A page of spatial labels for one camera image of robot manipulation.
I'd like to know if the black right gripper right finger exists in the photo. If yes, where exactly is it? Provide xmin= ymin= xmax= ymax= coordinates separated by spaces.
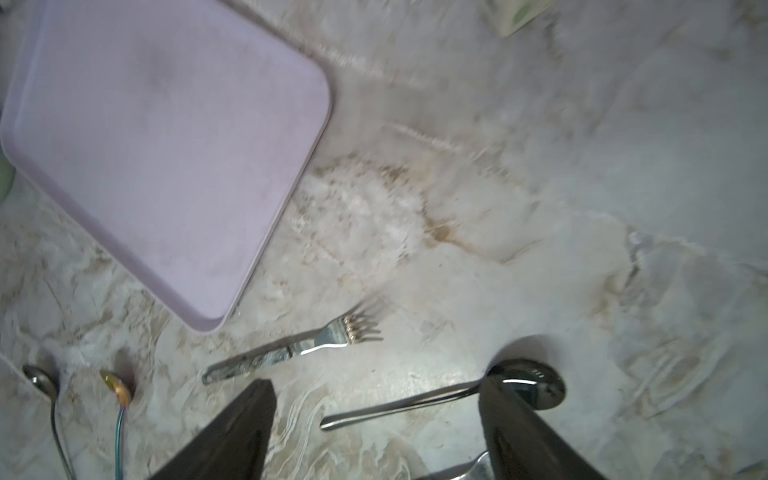
xmin=479 ymin=378 xmax=604 ymax=480

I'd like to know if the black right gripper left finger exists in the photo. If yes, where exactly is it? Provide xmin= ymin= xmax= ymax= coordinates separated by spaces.
xmin=153 ymin=379 xmax=277 ymax=480

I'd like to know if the iridescent rainbow spoon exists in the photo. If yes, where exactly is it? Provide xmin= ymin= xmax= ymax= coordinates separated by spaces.
xmin=100 ymin=370 xmax=133 ymax=480

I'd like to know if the lilac plastic tray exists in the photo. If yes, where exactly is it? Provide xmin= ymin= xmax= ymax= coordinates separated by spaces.
xmin=1 ymin=1 xmax=332 ymax=333

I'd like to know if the dark black spoon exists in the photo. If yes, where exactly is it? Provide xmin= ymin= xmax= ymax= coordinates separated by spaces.
xmin=319 ymin=358 xmax=567 ymax=431

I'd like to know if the silver grey spoon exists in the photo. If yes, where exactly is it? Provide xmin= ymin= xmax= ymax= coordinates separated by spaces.
xmin=22 ymin=364 xmax=76 ymax=480

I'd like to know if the green handled silver fork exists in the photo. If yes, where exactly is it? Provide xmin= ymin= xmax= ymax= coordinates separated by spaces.
xmin=201 ymin=312 xmax=383 ymax=385

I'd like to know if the all silver fork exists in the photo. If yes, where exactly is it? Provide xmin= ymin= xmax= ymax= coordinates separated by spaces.
xmin=423 ymin=451 xmax=495 ymax=480

